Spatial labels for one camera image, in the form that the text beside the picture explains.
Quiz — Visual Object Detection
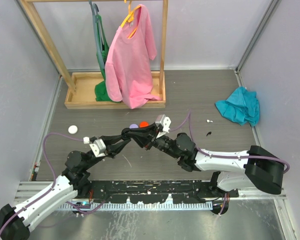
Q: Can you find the pink t-shirt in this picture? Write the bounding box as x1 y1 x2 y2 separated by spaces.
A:
105 4 161 109

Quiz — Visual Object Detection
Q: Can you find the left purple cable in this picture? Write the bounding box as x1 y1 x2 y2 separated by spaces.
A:
0 132 86 240

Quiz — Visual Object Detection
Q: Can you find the wooden clothes rack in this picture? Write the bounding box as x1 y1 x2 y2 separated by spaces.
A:
20 0 169 110

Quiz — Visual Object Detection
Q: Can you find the purple earbud charging case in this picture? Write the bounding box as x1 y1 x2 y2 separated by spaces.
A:
129 123 139 129

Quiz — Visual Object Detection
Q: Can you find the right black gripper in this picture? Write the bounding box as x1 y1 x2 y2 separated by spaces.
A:
127 122 181 160

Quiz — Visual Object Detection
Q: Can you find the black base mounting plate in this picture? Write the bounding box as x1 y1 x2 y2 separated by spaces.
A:
78 180 225 204

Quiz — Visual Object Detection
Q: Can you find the yellow hanger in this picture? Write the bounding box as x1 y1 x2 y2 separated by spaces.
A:
120 0 141 39

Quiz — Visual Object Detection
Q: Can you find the teal cloth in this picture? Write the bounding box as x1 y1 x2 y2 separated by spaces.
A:
215 86 260 127

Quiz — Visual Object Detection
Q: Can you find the white earbud charging case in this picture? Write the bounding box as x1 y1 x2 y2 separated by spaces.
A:
68 125 78 135

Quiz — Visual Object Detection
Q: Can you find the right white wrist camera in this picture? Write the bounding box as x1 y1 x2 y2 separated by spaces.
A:
155 114 172 139

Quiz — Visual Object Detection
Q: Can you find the grey-blue hanger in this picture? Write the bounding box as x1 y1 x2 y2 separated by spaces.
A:
88 0 105 78

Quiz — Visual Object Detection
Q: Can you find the orange earbud charging case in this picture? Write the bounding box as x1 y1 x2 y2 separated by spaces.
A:
139 121 149 128

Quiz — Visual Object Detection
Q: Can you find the white slotted cable duct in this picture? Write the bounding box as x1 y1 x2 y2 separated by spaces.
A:
51 198 214 211

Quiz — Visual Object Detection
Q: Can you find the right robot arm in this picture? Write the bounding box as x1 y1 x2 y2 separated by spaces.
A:
122 123 286 197

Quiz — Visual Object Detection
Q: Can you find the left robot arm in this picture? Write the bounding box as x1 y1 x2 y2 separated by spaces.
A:
0 135 130 240

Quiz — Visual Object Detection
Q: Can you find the green garment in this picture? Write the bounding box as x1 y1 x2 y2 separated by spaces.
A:
94 13 122 103

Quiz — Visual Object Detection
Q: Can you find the black earbud charging case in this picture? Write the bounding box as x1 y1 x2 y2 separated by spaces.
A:
121 127 131 141

